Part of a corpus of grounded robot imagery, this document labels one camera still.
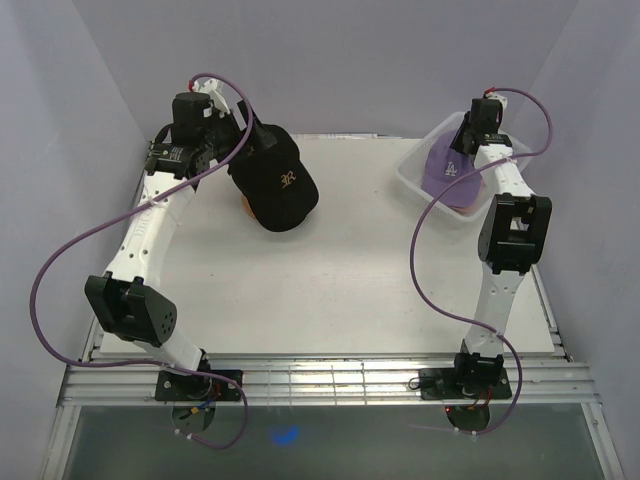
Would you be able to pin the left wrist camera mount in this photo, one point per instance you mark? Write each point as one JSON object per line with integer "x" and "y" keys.
{"x": 213, "y": 88}

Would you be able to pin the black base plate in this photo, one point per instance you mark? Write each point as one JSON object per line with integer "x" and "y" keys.
{"x": 173, "y": 387}
{"x": 446, "y": 384}

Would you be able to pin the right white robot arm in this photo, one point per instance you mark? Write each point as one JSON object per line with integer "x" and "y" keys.
{"x": 510, "y": 242}

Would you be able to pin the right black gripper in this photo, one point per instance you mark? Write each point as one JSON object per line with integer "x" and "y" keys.
{"x": 457, "y": 143}

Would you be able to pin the black cap gold logo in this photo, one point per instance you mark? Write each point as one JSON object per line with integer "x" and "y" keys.
{"x": 278, "y": 188}

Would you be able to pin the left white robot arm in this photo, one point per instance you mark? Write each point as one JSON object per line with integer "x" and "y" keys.
{"x": 126, "y": 299}

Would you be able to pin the pink cap in basket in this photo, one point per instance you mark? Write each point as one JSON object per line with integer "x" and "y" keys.
{"x": 477, "y": 205}

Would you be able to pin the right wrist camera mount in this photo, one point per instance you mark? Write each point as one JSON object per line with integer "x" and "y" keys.
{"x": 493, "y": 94}

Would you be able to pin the purple cap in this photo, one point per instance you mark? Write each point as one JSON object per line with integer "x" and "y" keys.
{"x": 443, "y": 166}

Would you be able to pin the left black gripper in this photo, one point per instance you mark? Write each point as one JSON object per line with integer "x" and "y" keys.
{"x": 240, "y": 136}

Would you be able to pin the wooden hat stand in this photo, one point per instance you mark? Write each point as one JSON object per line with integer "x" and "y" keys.
{"x": 247, "y": 207}

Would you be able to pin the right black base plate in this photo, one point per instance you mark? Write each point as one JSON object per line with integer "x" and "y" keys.
{"x": 446, "y": 384}

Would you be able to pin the aluminium rail frame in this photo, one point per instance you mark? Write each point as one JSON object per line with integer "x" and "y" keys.
{"x": 285, "y": 382}

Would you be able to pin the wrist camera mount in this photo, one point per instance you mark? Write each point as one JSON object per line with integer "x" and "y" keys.
{"x": 213, "y": 88}
{"x": 493, "y": 94}

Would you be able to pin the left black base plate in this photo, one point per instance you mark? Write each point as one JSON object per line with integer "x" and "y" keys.
{"x": 173, "y": 387}

